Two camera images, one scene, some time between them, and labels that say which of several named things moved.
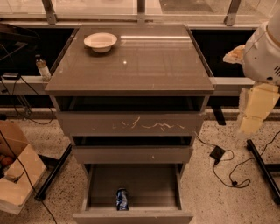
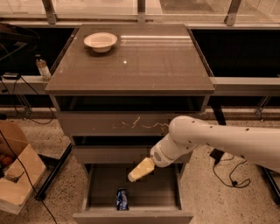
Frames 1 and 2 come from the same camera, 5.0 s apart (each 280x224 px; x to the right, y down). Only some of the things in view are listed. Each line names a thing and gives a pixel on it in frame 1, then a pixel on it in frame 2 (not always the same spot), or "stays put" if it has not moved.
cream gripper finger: [261, 100] -> [164, 153]
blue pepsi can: [122, 199] stays put
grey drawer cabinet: [131, 96] stays put
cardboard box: [21, 169] stays put
